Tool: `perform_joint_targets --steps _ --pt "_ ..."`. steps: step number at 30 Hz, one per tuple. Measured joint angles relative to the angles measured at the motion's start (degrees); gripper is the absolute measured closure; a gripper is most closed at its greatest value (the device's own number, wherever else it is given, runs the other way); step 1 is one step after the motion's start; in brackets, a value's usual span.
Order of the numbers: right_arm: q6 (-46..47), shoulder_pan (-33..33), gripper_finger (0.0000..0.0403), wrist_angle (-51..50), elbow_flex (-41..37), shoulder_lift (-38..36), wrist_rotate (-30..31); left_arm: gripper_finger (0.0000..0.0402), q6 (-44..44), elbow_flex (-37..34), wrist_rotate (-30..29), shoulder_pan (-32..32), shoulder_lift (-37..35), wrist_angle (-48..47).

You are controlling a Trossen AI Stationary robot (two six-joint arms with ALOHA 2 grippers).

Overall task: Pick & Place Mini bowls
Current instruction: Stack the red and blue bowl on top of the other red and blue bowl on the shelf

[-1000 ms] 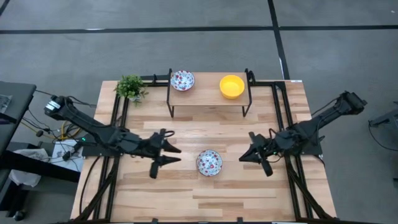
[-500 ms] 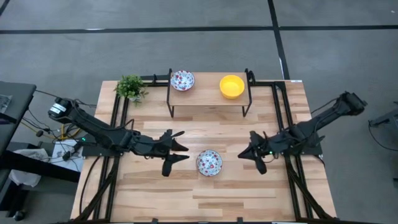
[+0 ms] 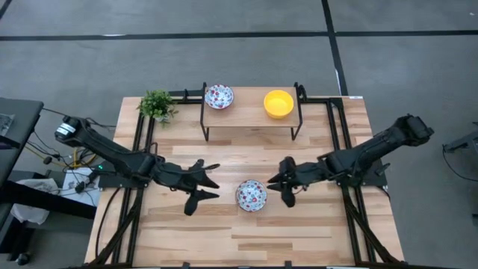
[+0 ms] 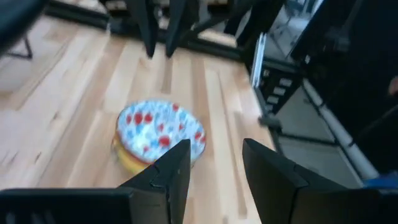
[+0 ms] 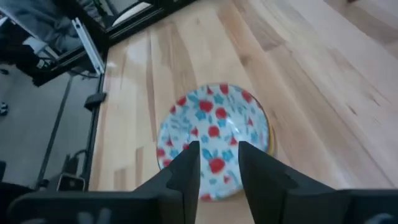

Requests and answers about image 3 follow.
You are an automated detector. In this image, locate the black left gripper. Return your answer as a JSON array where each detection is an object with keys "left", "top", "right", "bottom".
[{"left": 152, "top": 159, "right": 220, "bottom": 217}]

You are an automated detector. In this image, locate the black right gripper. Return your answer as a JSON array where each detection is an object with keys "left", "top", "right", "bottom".
[{"left": 267, "top": 156, "right": 332, "bottom": 208}]

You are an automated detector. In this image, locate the red bowl with floral inside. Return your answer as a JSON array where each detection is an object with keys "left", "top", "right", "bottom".
[
  {"left": 235, "top": 179, "right": 268, "bottom": 213},
  {"left": 204, "top": 83, "right": 235, "bottom": 111}
]

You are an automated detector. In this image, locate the yellow mini bowl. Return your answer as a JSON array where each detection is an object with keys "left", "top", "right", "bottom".
[{"left": 263, "top": 89, "right": 295, "bottom": 120}]

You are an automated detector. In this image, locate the wooden shelf with black legs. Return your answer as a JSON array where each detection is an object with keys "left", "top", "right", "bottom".
[{"left": 199, "top": 81, "right": 304, "bottom": 142}]

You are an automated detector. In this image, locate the green plant in white pot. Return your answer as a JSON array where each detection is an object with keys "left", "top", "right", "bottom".
[{"left": 136, "top": 89, "right": 179, "bottom": 125}]

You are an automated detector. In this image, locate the white paper sheet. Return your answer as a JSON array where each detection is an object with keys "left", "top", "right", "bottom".
[{"left": 61, "top": 167, "right": 101, "bottom": 207}]

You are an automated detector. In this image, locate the black desk beam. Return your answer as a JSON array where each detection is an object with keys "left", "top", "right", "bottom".
[{"left": 0, "top": 179, "right": 97, "bottom": 220}]

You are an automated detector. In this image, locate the white bag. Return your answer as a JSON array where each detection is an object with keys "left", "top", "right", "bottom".
[{"left": 10, "top": 178, "right": 52, "bottom": 225}]

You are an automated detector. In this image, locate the black desk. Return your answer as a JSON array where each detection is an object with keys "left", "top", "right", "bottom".
[{"left": 0, "top": 97, "right": 45, "bottom": 188}]

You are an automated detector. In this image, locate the grey flat device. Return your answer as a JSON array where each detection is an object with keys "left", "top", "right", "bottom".
[{"left": 0, "top": 113, "right": 16, "bottom": 137}]

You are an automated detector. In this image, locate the black metal table frame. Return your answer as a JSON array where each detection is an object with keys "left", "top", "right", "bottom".
[{"left": 84, "top": 87, "right": 406, "bottom": 269}]

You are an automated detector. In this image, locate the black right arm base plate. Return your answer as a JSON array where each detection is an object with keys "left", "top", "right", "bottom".
[{"left": 333, "top": 156, "right": 389, "bottom": 188}]

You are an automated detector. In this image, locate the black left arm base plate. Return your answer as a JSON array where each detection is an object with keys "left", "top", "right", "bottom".
[{"left": 97, "top": 164, "right": 150, "bottom": 189}]

